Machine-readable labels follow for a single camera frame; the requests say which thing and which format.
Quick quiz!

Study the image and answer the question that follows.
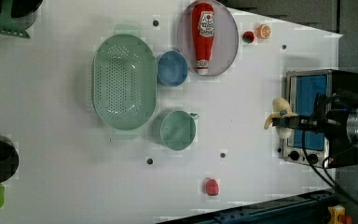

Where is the blue bowl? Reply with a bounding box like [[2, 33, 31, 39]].
[[157, 50, 188, 87]]

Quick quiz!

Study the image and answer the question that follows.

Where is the green plastic bracket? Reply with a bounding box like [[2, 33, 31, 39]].
[[0, 0, 30, 39]]

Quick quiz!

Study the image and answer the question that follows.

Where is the black toaster oven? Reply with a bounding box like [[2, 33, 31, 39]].
[[282, 69, 358, 168]]

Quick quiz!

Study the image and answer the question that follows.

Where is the red strawberry toy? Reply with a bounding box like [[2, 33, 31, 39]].
[[204, 178, 220, 196]]

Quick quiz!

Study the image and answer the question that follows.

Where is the red ketchup bottle toy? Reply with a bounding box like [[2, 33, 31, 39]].
[[191, 2, 214, 75]]

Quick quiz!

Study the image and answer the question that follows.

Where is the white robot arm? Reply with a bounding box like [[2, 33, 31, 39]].
[[264, 91, 358, 154]]

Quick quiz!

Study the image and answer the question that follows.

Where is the orange slice toy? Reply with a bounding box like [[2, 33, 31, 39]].
[[256, 24, 271, 39]]

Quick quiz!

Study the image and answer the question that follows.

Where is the grey round plate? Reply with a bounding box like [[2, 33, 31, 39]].
[[176, 0, 240, 76]]

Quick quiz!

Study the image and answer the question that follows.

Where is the blue metal frame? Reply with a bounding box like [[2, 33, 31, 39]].
[[159, 190, 354, 224]]

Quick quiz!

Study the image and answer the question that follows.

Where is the yellow peeled toy banana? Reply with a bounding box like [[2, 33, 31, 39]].
[[264, 97, 296, 139]]

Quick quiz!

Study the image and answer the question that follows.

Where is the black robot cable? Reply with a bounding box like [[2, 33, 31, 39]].
[[301, 92, 358, 217]]

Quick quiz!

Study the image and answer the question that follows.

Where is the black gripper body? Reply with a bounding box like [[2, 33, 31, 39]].
[[314, 90, 358, 169]]

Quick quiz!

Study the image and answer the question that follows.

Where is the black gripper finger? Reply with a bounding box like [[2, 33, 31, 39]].
[[272, 116, 318, 131]]

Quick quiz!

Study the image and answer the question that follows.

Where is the green colander basket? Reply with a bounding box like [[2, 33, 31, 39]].
[[92, 23, 157, 140]]

